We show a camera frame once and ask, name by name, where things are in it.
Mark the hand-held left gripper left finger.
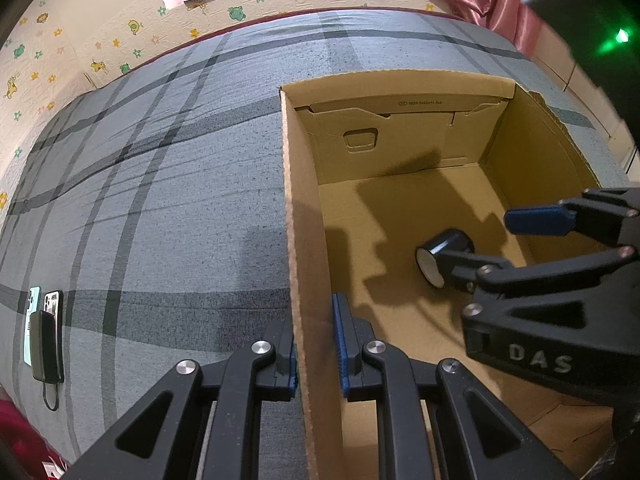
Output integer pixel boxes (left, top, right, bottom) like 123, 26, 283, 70
65, 320, 299, 480

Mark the grey plaid bedsheet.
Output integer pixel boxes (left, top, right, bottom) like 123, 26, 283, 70
0, 7, 631, 480

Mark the black round device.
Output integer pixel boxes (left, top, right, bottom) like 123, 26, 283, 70
416, 229, 475, 289

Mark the beige wardrobe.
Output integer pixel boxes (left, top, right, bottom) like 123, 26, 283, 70
530, 20, 640, 171

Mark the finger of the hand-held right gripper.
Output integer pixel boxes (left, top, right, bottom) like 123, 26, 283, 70
430, 247, 640, 322
504, 187, 640, 248

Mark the black power bank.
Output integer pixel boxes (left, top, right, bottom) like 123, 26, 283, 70
29, 310, 65, 383

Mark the brown cardboard box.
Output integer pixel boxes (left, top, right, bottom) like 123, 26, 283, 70
277, 72, 621, 480

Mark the dark red cloth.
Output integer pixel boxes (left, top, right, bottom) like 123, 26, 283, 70
0, 397, 66, 480

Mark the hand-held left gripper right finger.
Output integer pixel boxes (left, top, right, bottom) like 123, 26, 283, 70
332, 291, 576, 480

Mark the teal smartphone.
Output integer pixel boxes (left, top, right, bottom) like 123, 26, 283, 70
25, 286, 43, 366

